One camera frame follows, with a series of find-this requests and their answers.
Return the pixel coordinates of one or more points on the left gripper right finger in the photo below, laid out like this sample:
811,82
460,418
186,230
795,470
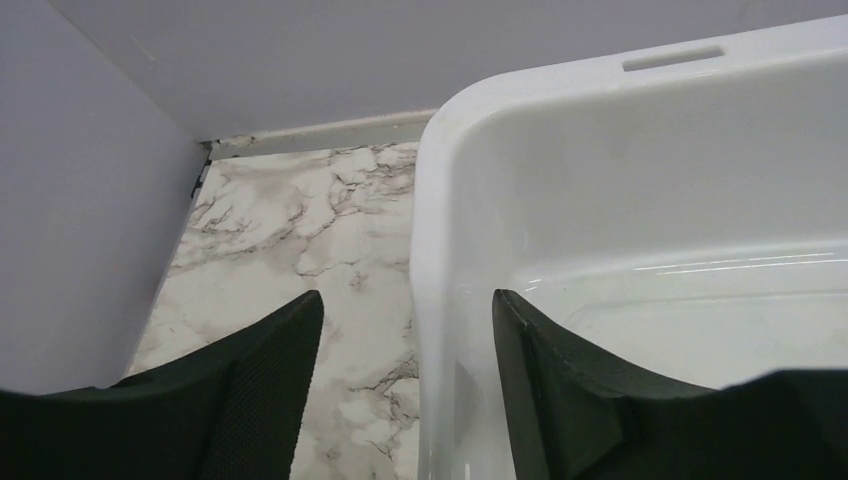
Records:
577,411

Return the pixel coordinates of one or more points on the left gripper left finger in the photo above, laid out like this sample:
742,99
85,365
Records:
230,410

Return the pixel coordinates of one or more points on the white plastic bin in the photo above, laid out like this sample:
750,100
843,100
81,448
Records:
683,207

